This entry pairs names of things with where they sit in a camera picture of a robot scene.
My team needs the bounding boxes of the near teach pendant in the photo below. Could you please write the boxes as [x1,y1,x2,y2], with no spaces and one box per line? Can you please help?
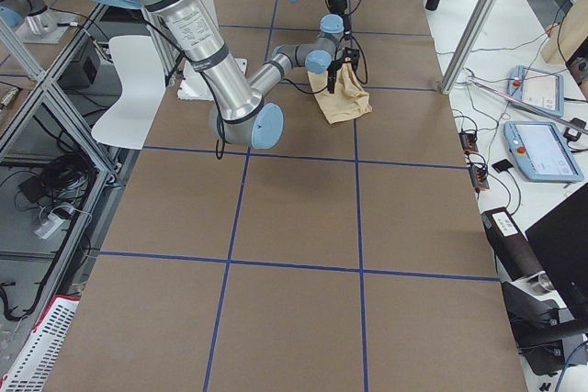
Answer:
[503,121,584,183]

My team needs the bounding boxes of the far teach pendant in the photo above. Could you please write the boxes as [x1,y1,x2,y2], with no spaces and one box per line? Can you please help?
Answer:
[507,65,564,117]

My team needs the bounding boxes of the black monitor stand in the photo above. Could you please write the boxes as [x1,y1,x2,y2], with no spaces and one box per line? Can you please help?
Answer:
[502,185,587,375]

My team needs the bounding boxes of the wooden board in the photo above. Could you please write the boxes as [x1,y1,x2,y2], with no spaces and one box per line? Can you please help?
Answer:
[541,8,587,63]

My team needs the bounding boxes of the cream long-sleeve graphic shirt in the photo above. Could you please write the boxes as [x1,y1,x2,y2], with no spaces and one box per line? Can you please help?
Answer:
[308,63,372,125]

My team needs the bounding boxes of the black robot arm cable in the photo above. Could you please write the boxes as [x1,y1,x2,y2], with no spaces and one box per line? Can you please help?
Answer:
[279,33,369,95]

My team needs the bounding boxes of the aluminium frame post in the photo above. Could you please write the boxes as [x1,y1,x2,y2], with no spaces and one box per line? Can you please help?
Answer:
[440,0,497,95]

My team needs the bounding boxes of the black cylinder roll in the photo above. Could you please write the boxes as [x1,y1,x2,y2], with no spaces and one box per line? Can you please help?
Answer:
[481,207,545,281]

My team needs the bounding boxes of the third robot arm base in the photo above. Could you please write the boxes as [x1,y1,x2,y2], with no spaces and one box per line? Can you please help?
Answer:
[1,0,79,44]

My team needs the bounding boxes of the teach pendant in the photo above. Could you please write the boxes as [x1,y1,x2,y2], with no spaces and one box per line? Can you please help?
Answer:
[507,65,564,117]
[503,121,584,183]

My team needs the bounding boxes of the white plastic basket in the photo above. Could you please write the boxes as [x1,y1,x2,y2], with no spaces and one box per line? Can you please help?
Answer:
[1,295,80,392]

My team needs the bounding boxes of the white power strip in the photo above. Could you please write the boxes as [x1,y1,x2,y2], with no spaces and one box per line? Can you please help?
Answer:
[34,206,74,240]

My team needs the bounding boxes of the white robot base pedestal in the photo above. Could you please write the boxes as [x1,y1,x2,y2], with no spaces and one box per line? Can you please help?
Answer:
[91,0,248,151]

